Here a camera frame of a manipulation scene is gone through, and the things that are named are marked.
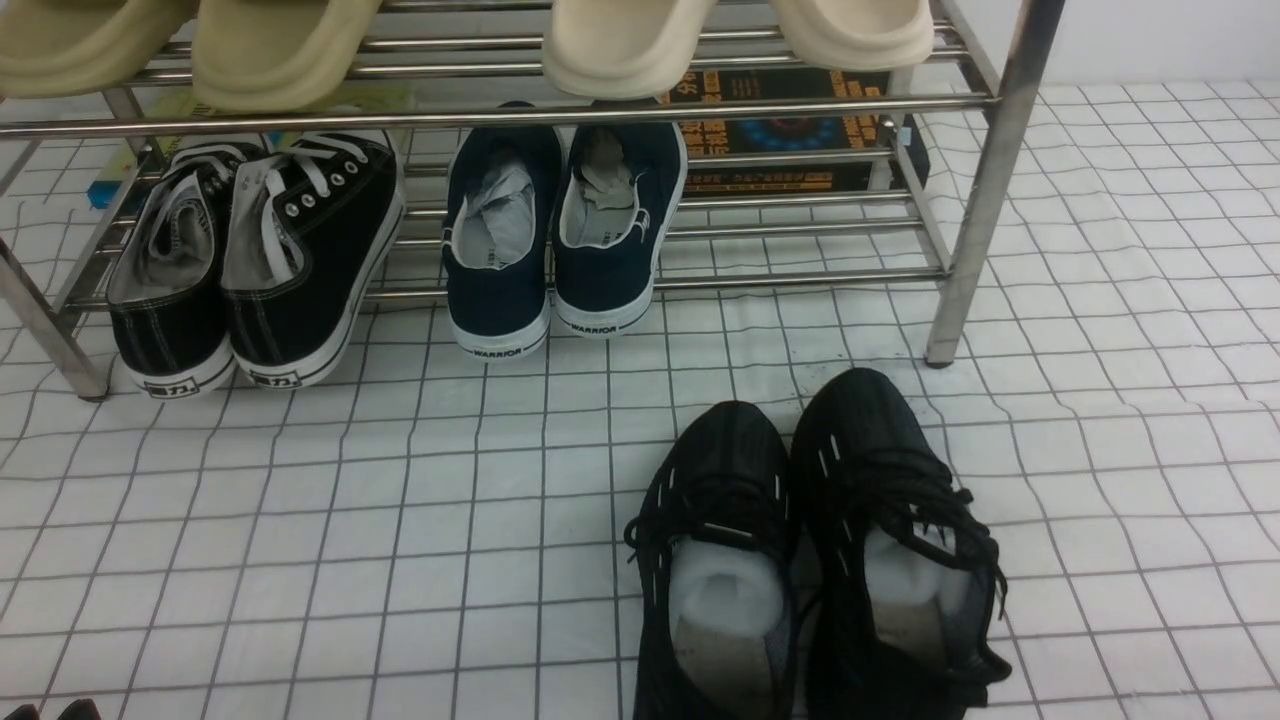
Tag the stainless steel shoe rack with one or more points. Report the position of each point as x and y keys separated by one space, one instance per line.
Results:
x=1005 y=98

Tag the olive beige slipper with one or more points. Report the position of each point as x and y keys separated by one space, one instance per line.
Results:
x=262 y=56
x=70 y=48

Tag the black mesh sneaker left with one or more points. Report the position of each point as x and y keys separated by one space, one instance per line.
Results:
x=713 y=544

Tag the cream slipper far right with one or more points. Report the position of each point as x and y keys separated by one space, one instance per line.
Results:
x=860 y=36

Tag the navy canvas sneaker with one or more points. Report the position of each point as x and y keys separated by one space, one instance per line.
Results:
x=623 y=187
x=502 y=186

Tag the black canvas sneaker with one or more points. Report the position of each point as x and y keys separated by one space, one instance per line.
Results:
x=164 y=298
x=309 y=226

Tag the black mesh sneaker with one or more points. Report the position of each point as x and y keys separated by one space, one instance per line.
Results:
x=910 y=580
x=713 y=544

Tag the olive beige slipper far left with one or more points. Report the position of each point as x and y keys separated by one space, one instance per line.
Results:
x=70 y=48

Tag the navy canvas sneaker right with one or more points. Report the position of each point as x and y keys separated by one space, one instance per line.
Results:
x=623 y=187

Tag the black box orange print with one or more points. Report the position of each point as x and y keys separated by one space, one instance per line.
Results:
x=790 y=135

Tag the cream slipper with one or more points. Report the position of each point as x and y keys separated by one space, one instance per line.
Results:
x=860 y=36
x=621 y=50

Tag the white grid floor cloth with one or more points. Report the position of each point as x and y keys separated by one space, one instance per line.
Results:
x=422 y=536

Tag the green and blue box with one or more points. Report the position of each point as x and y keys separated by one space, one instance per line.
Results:
x=179 y=103

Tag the navy canvas sneaker left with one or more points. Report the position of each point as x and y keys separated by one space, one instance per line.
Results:
x=502 y=186

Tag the black mesh sneaker right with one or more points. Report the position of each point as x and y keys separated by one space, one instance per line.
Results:
x=910 y=580

